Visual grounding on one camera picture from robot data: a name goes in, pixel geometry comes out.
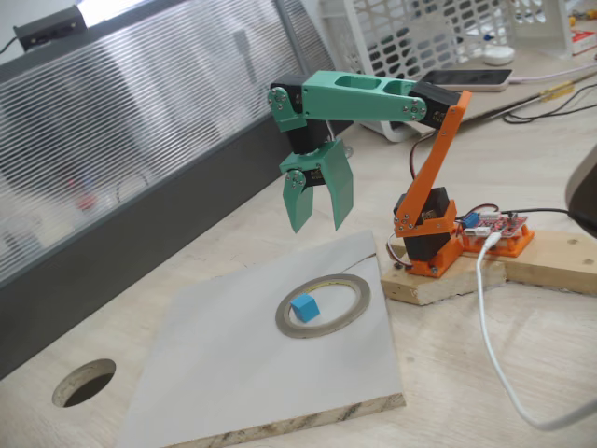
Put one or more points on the red controller circuit board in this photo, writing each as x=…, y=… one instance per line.
x=503, y=224

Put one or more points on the white perforated plastic crate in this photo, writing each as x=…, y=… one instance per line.
x=401, y=28

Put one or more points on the orange board holder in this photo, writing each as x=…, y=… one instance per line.
x=517, y=247

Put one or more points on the brown cardboard sheet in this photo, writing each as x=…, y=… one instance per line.
x=494, y=102

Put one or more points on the long wooden plank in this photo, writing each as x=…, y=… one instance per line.
x=559, y=261

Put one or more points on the white chipboard panel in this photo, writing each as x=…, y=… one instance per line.
x=233, y=373

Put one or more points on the blue cube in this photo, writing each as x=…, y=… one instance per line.
x=304, y=309

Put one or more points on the grey rounded object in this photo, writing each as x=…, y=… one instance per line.
x=585, y=191

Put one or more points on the smartphone with pink case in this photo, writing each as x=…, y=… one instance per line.
x=471, y=79

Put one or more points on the black box on divider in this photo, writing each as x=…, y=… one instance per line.
x=51, y=25

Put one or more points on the grey ribbed desk divider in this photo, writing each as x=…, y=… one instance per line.
x=140, y=116

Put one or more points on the wooden base block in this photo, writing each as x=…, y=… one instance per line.
x=443, y=287

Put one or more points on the white earbuds case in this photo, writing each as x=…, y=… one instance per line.
x=498, y=56

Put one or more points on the red and white box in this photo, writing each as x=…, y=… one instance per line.
x=585, y=42

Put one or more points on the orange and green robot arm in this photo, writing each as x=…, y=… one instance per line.
x=359, y=98

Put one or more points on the green gripper black servo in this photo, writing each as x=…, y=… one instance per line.
x=312, y=175

